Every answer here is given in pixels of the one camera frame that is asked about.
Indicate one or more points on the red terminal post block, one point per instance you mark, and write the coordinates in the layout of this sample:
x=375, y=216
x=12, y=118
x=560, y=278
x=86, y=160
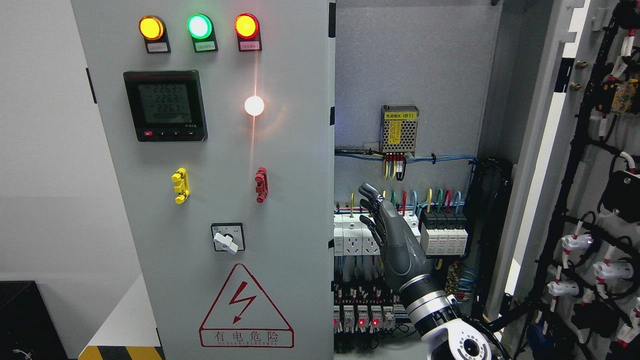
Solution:
x=261, y=188

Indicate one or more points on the white socket breaker row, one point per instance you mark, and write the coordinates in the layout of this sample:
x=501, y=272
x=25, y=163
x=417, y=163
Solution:
x=352, y=238

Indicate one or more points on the grey robotic right hand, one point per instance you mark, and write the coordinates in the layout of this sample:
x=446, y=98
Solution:
x=402, y=255

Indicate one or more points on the yellow indicator light left door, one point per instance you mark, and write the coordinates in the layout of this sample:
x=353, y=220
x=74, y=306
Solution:
x=153, y=31

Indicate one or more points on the white glowing indicator light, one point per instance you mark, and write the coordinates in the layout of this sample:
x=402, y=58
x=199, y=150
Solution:
x=254, y=105

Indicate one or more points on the perforated metal power supply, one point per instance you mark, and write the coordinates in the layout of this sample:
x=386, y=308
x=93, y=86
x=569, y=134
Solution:
x=399, y=128

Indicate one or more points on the yellow terminal post block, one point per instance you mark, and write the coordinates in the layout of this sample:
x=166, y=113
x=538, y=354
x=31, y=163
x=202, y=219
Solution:
x=181, y=185

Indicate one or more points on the black digital power meter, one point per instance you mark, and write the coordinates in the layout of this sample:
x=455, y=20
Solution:
x=166, y=106

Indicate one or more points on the red electric hazard warning sticker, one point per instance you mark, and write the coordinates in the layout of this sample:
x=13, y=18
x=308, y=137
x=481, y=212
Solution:
x=243, y=315

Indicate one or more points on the green indicator light left door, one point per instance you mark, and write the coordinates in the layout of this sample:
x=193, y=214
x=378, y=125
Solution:
x=202, y=33

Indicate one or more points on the grey cabinet door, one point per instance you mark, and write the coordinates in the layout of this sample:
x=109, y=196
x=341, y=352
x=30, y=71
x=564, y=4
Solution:
x=287, y=235
x=563, y=112

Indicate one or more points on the black white surge protector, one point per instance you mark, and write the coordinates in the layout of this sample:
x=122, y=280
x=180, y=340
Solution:
x=443, y=234

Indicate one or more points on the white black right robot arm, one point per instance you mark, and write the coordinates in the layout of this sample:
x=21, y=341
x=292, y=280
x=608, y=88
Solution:
x=446, y=333

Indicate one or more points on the red indicator light left door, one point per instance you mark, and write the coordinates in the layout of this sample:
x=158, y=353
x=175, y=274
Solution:
x=247, y=28

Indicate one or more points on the relay terminal block row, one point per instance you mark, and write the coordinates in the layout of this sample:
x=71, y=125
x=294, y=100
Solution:
x=366, y=308

